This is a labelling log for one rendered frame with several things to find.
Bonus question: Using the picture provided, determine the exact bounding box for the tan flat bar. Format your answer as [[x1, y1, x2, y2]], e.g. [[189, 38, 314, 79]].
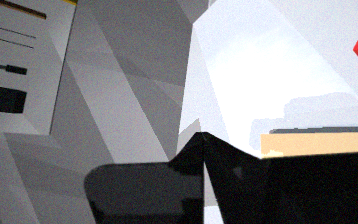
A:
[[260, 132, 358, 158]]

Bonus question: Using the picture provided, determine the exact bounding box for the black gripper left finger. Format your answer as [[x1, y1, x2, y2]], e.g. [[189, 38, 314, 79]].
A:
[[84, 132, 205, 224]]

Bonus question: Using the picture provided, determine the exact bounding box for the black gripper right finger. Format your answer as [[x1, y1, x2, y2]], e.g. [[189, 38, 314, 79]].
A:
[[201, 132, 358, 224]]

